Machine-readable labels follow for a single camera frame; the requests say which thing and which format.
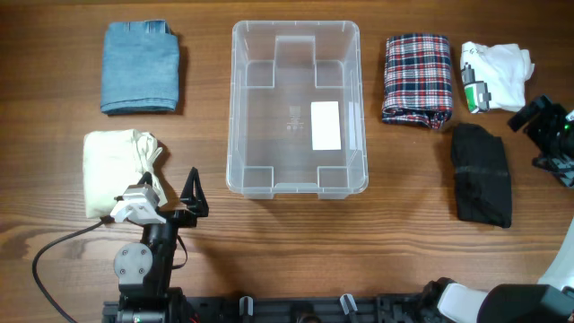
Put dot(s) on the black garment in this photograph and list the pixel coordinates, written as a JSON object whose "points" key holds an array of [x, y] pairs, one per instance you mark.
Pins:
{"points": [[483, 189]]}

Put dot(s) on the folded blue denim jeans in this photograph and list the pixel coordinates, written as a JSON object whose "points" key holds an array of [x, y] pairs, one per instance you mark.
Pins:
{"points": [[139, 68]]}

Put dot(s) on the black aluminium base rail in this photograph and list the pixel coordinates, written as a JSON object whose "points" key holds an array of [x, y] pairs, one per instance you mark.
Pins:
{"points": [[382, 308]]}

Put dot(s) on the folded cream cloth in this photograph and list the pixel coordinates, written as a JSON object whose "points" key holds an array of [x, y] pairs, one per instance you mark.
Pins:
{"points": [[112, 161]]}

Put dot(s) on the white printed t-shirt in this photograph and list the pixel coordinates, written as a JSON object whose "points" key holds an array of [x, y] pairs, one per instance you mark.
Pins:
{"points": [[494, 77]]}

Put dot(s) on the white label in container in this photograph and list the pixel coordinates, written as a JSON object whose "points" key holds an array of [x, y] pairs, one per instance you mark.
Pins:
{"points": [[325, 126]]}

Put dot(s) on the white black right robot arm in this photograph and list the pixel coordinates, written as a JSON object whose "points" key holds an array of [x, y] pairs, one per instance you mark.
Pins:
{"points": [[549, 300]]}

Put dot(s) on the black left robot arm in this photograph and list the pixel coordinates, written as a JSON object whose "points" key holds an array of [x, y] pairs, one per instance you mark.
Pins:
{"points": [[144, 268]]}

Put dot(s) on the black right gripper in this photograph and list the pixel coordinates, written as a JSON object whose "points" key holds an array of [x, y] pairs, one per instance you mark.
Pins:
{"points": [[551, 113]]}

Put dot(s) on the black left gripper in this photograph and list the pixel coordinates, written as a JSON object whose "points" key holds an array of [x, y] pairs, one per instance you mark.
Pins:
{"points": [[196, 205]]}

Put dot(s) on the clear plastic storage container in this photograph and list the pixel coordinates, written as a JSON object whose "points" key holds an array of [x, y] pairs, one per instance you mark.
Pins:
{"points": [[278, 68]]}

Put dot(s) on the plaid flannel shirt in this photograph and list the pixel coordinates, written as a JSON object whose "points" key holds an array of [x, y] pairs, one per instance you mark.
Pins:
{"points": [[418, 87]]}

